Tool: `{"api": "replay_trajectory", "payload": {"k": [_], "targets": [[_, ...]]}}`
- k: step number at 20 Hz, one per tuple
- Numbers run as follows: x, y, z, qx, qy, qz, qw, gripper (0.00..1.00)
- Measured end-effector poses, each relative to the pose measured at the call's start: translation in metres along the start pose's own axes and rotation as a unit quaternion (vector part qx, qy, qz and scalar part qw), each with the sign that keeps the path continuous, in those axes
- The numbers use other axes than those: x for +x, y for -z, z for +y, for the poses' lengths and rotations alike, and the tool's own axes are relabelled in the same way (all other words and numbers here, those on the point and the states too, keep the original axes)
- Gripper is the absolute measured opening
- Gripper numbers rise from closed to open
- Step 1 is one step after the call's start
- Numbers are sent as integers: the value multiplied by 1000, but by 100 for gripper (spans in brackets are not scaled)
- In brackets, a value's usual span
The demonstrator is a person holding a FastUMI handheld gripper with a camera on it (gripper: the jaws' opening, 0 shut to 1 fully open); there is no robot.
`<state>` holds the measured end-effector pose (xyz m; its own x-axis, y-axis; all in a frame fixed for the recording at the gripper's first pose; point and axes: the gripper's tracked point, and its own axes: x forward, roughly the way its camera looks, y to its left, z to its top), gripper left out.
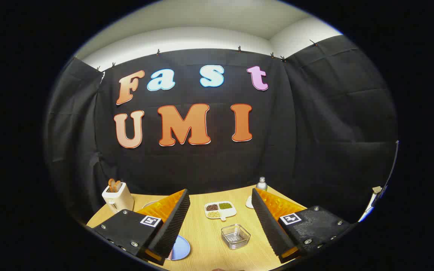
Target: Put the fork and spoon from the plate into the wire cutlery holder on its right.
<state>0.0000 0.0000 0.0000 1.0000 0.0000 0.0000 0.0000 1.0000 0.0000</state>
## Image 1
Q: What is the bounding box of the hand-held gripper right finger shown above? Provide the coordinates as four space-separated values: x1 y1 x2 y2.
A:
251 188 353 264

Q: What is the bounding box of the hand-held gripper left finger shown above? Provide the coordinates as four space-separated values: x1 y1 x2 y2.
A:
92 189 191 266

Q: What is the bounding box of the blue round plate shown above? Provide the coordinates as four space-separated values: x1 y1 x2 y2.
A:
166 235 191 261

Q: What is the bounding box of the white divided dish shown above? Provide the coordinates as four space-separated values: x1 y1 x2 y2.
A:
204 201 237 221

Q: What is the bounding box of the white toaster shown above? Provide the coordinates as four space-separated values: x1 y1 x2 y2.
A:
102 182 134 214

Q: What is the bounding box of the black backdrop cloth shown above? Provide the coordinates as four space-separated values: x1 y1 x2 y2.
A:
44 35 398 226

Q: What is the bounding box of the metal wire basket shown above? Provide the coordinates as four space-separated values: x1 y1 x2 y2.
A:
221 224 251 250

